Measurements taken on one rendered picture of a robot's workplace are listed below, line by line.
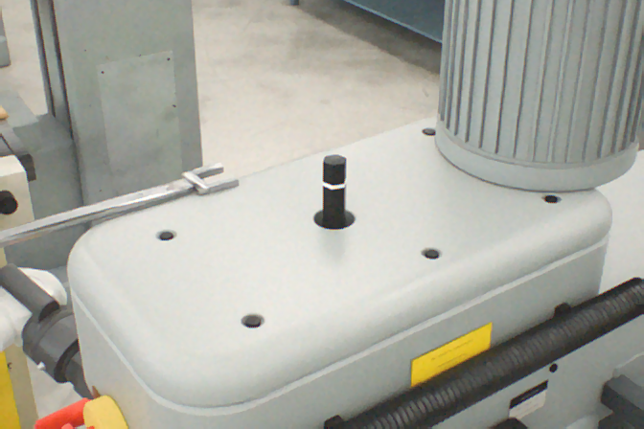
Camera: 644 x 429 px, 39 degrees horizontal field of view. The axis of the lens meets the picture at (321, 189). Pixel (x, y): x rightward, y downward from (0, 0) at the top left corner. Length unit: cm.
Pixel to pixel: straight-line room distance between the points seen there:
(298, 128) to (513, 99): 449
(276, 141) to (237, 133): 25
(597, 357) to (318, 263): 39
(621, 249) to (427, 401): 38
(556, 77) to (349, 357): 31
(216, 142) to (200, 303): 448
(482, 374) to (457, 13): 33
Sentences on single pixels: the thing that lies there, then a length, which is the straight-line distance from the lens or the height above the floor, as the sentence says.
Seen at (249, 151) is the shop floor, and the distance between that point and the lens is 506.
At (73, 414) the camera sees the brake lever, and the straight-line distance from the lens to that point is 91.
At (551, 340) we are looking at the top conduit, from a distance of 84.
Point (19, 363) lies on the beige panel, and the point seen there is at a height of 49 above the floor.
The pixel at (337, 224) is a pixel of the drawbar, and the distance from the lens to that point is 81.
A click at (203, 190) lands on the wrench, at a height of 190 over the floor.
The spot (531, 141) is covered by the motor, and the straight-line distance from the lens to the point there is 85.
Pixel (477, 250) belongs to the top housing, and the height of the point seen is 189.
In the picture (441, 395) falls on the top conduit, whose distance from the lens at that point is 76.
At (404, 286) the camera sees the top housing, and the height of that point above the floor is 189.
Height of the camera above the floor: 231
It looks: 30 degrees down
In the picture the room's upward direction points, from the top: straight up
